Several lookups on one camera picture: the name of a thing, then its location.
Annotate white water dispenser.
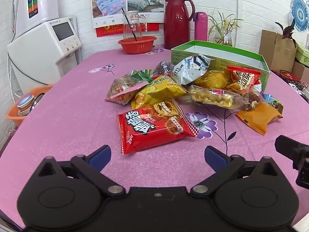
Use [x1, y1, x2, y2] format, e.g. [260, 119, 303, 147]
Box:
[7, 16, 82, 95]

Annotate dark stirring stick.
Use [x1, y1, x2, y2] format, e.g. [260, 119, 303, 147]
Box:
[122, 7, 138, 41]

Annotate red flat box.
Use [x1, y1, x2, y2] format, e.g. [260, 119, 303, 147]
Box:
[270, 70, 309, 93]

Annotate plain orange snack packet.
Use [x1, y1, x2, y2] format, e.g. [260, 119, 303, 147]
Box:
[235, 101, 283, 136]

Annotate orange plastic basket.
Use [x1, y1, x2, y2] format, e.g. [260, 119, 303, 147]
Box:
[6, 84, 53, 127]

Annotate yellow chips packet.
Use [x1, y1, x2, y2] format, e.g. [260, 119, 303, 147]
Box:
[131, 76, 188, 110]

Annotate pink-edged clear cracker packet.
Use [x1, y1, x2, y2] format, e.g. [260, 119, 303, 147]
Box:
[104, 75, 149, 105]

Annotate red thermos jug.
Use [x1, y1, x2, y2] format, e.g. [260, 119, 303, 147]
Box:
[164, 0, 195, 50]

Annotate clear packet of dark dates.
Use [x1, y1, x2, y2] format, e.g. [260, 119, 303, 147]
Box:
[152, 61, 175, 78]

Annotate yellow clear snack packet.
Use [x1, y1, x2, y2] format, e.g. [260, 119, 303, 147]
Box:
[193, 70, 230, 89]

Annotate green shoe box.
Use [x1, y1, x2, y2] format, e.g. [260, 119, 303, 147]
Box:
[295, 44, 309, 67]

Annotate clear packet of puffed snacks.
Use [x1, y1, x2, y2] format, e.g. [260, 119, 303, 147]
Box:
[188, 84, 247, 109]

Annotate large brown cardboard box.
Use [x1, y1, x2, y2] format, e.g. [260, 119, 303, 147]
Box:
[259, 30, 298, 71]

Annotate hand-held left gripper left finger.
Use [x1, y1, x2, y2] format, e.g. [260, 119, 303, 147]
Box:
[36, 145, 126, 197]

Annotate green pea packet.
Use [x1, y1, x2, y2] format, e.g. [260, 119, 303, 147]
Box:
[130, 69, 155, 83]

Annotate large blue mandala wall decoration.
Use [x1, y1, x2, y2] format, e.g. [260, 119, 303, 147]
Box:
[290, 0, 309, 32]

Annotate small brown cardboard box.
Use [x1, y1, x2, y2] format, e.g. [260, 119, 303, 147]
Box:
[291, 61, 309, 80]

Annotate red and orange snack packet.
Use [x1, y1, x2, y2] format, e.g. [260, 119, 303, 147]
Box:
[226, 65, 262, 95]

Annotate clear packet of red jujubes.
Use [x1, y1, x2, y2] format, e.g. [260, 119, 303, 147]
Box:
[244, 87, 265, 109]

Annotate ceramic bowl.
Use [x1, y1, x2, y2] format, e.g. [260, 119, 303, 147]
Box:
[17, 94, 34, 116]

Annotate purple leaf plant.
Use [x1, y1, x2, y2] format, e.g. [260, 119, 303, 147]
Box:
[275, 19, 298, 49]

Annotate white and blue snack packet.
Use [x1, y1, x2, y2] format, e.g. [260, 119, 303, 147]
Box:
[172, 54, 213, 85]

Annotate red plastic basin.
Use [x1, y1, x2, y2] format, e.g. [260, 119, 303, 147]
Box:
[118, 36, 157, 55]

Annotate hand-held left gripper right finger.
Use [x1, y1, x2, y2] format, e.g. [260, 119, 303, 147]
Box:
[191, 146, 278, 196]

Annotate large red snack packet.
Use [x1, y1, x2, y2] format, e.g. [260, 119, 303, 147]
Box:
[117, 99, 199, 155]

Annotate pink-patterned bedding wall poster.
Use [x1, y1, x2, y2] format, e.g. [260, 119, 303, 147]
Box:
[90, 0, 129, 27]

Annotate white wall-mounted water purifier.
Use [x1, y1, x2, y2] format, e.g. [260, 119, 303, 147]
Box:
[14, 0, 59, 37]

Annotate green cardboard box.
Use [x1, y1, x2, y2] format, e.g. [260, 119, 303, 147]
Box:
[171, 40, 270, 95]

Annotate pink floral tablecloth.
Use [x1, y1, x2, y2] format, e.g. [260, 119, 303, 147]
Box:
[0, 45, 309, 225]

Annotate pink insulated bottle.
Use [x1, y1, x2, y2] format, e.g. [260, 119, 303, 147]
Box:
[193, 12, 208, 42]

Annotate glass carafe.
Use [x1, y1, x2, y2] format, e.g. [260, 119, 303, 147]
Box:
[122, 11, 148, 41]

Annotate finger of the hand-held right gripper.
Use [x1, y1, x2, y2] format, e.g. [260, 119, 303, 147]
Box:
[275, 135, 309, 189]

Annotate plant in glass vase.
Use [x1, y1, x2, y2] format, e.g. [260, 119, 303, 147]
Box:
[207, 10, 244, 47]

